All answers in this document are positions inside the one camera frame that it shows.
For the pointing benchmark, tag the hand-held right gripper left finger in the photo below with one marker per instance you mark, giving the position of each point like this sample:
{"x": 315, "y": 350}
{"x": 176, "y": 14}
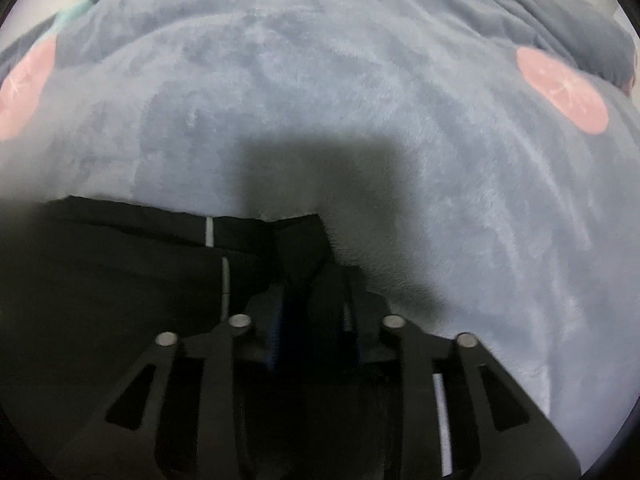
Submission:
{"x": 272, "y": 325}

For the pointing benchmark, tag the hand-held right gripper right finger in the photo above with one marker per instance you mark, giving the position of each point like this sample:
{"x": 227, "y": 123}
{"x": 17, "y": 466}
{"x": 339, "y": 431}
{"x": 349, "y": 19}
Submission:
{"x": 357, "y": 310}

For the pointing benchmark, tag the black hooded jacket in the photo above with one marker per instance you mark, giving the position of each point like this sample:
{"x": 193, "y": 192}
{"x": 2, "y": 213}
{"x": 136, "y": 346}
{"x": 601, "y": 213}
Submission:
{"x": 125, "y": 280}

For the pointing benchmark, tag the grey floral blanket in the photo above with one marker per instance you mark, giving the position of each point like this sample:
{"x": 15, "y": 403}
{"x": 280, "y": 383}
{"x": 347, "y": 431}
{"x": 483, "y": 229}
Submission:
{"x": 350, "y": 110}

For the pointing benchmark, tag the grey floral pillow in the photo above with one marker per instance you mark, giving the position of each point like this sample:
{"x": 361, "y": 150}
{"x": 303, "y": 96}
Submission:
{"x": 575, "y": 30}

